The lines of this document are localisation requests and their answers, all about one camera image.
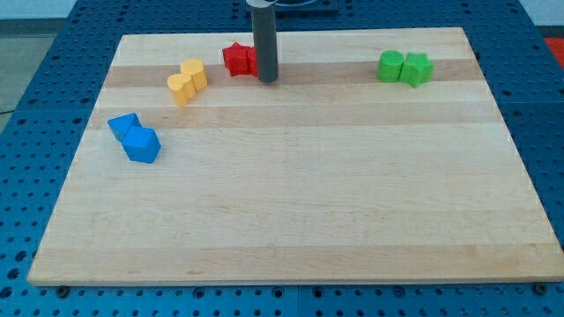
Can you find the wooden board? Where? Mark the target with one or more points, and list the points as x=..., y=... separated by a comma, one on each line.
x=328, y=176

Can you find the red star block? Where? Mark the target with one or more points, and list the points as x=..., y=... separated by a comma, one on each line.
x=236, y=59

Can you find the red block behind rod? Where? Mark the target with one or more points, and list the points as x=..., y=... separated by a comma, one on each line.
x=251, y=61

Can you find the yellow heart block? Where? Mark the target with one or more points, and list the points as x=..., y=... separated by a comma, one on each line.
x=182, y=88

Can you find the yellow hexagon block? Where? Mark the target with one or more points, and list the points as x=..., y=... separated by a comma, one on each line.
x=195, y=68

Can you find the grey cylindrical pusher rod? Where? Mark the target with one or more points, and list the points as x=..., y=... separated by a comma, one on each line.
x=263, y=21

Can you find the blue cube block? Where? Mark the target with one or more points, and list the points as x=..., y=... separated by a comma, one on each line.
x=141, y=144

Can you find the green cylinder block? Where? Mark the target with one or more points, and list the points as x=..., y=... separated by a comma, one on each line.
x=390, y=65

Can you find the green star block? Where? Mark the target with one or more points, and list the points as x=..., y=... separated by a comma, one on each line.
x=417, y=69

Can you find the blue triangle block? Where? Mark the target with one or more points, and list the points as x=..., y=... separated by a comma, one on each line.
x=121, y=125

